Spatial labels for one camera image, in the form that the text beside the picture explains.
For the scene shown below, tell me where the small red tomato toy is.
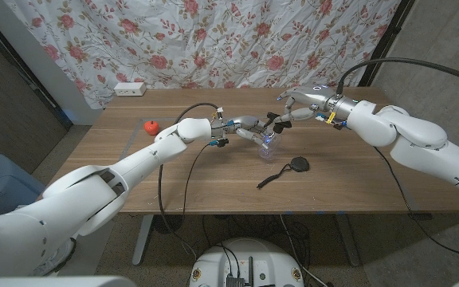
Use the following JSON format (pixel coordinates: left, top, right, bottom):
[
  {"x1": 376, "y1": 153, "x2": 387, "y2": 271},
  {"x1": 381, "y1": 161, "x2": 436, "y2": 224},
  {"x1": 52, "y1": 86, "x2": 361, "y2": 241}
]
[{"x1": 143, "y1": 120, "x2": 160, "y2": 136}]

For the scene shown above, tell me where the black trigger sprayer head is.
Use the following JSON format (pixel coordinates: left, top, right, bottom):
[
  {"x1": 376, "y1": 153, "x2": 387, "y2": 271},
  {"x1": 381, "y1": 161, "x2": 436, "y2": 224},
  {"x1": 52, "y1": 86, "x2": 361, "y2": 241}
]
[{"x1": 265, "y1": 112, "x2": 293, "y2": 135}]

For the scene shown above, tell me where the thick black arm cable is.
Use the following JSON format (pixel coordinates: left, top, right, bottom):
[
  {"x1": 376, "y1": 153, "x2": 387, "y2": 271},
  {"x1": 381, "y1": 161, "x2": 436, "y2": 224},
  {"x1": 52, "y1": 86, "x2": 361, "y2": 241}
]
[
  {"x1": 156, "y1": 102, "x2": 219, "y2": 260},
  {"x1": 335, "y1": 57, "x2": 459, "y2": 96}
]

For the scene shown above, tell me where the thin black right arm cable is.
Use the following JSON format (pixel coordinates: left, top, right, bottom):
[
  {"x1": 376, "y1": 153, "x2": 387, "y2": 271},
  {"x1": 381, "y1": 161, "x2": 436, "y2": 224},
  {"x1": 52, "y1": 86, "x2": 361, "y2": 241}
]
[{"x1": 374, "y1": 146, "x2": 459, "y2": 261}]

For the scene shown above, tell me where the white wall pillar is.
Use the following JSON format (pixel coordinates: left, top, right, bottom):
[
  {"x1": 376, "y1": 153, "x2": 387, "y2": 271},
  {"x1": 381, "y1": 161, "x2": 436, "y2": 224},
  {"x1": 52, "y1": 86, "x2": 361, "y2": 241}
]
[{"x1": 0, "y1": 0, "x2": 103, "y2": 126}]

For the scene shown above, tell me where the white power strip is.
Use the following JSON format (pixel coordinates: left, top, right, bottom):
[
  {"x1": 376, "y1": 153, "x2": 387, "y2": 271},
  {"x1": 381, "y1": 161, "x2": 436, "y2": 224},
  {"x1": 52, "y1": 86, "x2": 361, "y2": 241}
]
[{"x1": 113, "y1": 81, "x2": 147, "y2": 97}]

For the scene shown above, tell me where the clear plastic spray bottle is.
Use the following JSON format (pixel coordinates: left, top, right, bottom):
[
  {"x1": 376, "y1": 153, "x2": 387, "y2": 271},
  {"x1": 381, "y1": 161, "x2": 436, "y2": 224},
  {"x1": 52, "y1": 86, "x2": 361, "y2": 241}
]
[{"x1": 256, "y1": 133, "x2": 282, "y2": 161}]

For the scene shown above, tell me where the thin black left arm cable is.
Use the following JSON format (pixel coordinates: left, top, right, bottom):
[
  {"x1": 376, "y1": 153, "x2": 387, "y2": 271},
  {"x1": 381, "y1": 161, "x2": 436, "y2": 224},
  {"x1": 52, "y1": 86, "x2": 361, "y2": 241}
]
[{"x1": 182, "y1": 143, "x2": 217, "y2": 256}]

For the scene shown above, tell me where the grey metal table leg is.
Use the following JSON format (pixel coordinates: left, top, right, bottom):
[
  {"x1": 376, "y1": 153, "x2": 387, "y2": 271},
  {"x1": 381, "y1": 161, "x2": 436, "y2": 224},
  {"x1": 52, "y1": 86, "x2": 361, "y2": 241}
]
[
  {"x1": 335, "y1": 213, "x2": 362, "y2": 267},
  {"x1": 131, "y1": 214, "x2": 155, "y2": 267}
]

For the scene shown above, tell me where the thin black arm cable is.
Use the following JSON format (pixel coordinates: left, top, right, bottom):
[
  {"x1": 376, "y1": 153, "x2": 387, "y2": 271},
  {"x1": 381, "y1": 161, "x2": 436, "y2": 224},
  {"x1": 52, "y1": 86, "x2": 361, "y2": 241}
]
[
  {"x1": 374, "y1": 146, "x2": 459, "y2": 261},
  {"x1": 182, "y1": 143, "x2": 217, "y2": 256}
]

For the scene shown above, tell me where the black round floor disc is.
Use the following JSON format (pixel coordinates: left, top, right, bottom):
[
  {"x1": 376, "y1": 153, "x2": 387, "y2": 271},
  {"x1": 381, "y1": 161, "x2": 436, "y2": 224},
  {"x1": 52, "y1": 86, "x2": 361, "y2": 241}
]
[{"x1": 151, "y1": 214, "x2": 186, "y2": 234}]

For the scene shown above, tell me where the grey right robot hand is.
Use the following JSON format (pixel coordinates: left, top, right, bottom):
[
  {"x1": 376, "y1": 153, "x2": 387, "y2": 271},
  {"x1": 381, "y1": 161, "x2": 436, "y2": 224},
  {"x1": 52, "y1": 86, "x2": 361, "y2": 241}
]
[{"x1": 273, "y1": 85, "x2": 352, "y2": 124}]

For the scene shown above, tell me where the black round lid with strap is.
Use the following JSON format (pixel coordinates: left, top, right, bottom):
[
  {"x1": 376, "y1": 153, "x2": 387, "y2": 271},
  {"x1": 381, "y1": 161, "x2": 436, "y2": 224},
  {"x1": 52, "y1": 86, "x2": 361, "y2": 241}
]
[{"x1": 256, "y1": 156, "x2": 311, "y2": 190}]

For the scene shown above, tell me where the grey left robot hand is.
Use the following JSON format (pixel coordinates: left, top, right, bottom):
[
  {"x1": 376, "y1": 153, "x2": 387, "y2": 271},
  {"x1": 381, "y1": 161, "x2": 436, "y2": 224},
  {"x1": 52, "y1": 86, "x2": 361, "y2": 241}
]
[{"x1": 211, "y1": 115, "x2": 275, "y2": 151}]

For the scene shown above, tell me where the white floor cable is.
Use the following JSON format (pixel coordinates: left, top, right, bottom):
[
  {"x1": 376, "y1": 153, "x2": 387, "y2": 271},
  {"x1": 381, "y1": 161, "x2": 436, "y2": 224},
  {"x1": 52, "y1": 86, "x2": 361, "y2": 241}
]
[{"x1": 279, "y1": 214, "x2": 329, "y2": 287}]

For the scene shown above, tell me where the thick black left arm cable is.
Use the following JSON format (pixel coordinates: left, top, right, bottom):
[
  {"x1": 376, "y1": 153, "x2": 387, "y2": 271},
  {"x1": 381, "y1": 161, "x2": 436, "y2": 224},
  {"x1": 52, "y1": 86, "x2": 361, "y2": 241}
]
[{"x1": 156, "y1": 102, "x2": 219, "y2": 260}]

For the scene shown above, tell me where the black backdrop stand pole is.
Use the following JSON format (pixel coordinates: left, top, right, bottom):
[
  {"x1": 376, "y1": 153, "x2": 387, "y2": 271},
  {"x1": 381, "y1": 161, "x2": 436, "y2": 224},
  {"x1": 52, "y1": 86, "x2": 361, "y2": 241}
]
[{"x1": 358, "y1": 0, "x2": 416, "y2": 88}]

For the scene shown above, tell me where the white robot torso base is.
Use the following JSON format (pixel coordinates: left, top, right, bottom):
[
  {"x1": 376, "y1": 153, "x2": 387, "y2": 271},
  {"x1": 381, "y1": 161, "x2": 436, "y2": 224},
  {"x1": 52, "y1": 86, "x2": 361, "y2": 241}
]
[{"x1": 188, "y1": 238, "x2": 305, "y2": 287}]

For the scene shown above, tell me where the floral print backdrop cloth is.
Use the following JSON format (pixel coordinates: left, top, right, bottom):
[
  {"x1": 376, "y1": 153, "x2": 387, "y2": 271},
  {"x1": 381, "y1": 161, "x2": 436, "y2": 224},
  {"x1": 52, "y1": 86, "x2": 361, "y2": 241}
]
[{"x1": 4, "y1": 0, "x2": 402, "y2": 109}]

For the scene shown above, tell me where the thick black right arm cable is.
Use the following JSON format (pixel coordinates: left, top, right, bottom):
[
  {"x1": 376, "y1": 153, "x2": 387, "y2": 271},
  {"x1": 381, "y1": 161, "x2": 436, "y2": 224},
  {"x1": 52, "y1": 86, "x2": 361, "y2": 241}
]
[{"x1": 335, "y1": 57, "x2": 459, "y2": 96}]

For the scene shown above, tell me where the white robot chest shell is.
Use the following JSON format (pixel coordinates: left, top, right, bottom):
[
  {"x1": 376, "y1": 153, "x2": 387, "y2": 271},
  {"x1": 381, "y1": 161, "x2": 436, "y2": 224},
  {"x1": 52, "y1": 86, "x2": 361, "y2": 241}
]
[{"x1": 0, "y1": 275, "x2": 138, "y2": 287}]

